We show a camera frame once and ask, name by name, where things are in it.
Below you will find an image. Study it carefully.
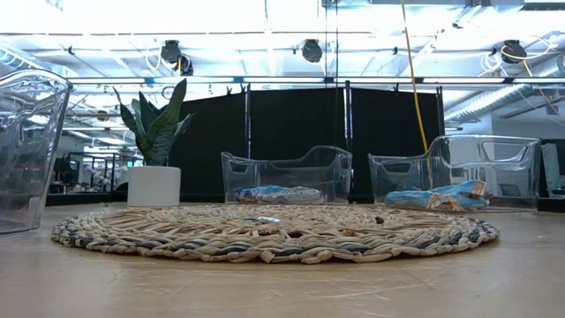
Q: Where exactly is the blue granola bar wrapper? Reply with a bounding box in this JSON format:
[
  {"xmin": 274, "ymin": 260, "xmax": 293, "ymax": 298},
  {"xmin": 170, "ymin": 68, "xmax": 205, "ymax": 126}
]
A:
[
  {"xmin": 436, "ymin": 195, "xmax": 491, "ymax": 212},
  {"xmin": 430, "ymin": 179, "xmax": 489, "ymax": 199},
  {"xmin": 383, "ymin": 189, "xmax": 443, "ymax": 210}
]

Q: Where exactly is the black partition panel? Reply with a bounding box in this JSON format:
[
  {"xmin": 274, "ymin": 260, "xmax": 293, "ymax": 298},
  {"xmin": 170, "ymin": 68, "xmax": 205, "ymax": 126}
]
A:
[
  {"xmin": 249, "ymin": 86, "xmax": 349, "ymax": 204},
  {"xmin": 169, "ymin": 90, "xmax": 249, "ymax": 203},
  {"xmin": 350, "ymin": 87, "xmax": 444, "ymax": 204}
]

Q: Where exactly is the ceiling light strip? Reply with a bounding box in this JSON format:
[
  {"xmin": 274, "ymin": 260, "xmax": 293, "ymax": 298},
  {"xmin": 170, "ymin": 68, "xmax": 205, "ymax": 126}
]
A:
[{"xmin": 65, "ymin": 75, "xmax": 565, "ymax": 86}]

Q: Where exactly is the round woven straw placemat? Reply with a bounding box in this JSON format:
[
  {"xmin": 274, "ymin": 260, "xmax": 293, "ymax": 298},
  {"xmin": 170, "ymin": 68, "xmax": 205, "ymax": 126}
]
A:
[{"xmin": 50, "ymin": 203, "xmax": 501, "ymax": 265}]

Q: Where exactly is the green snake plant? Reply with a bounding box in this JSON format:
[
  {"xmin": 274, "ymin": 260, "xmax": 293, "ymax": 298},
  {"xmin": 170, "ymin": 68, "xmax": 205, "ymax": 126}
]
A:
[{"xmin": 112, "ymin": 78, "xmax": 198, "ymax": 168}]

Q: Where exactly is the white plant pot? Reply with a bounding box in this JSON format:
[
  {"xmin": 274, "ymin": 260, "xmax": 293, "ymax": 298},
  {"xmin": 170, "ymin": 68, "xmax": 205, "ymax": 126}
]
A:
[{"xmin": 126, "ymin": 165, "xmax": 182, "ymax": 208}]

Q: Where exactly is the black background robot station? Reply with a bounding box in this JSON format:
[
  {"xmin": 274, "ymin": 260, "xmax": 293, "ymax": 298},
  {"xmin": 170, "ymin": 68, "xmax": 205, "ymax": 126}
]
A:
[{"xmin": 48, "ymin": 152, "xmax": 133, "ymax": 195}]

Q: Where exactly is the black ceiling cable reel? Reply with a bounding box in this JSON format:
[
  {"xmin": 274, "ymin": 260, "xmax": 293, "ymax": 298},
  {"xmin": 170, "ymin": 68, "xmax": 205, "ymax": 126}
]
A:
[
  {"xmin": 501, "ymin": 39, "xmax": 523, "ymax": 65},
  {"xmin": 301, "ymin": 38, "xmax": 324, "ymax": 64},
  {"xmin": 159, "ymin": 39, "xmax": 183, "ymax": 65}
]

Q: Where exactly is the yellow hanging cable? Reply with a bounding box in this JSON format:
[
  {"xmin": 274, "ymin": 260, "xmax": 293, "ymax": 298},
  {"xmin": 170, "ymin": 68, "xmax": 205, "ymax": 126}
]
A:
[{"xmin": 400, "ymin": 0, "xmax": 434, "ymax": 189}]

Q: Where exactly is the black table edge rail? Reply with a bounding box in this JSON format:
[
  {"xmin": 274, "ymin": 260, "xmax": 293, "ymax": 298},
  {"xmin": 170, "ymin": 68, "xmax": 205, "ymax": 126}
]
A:
[{"xmin": 46, "ymin": 190, "xmax": 129, "ymax": 207}]

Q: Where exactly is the white ceiling duct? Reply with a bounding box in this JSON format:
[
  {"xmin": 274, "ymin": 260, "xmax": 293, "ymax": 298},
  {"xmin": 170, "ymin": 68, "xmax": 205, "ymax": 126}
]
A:
[{"xmin": 443, "ymin": 83, "xmax": 565, "ymax": 125}]

